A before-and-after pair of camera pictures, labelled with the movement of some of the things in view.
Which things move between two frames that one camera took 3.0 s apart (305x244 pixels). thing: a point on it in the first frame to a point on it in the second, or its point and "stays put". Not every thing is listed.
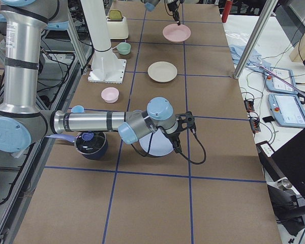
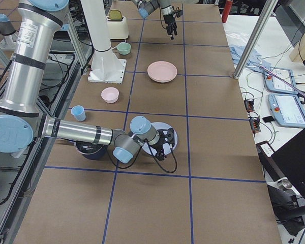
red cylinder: [226, 11] stays put
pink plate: [176, 33] to [161, 71]
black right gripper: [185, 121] to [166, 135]
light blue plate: [160, 145] stays put
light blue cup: [78, 109] stays put
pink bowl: [110, 95] stays put
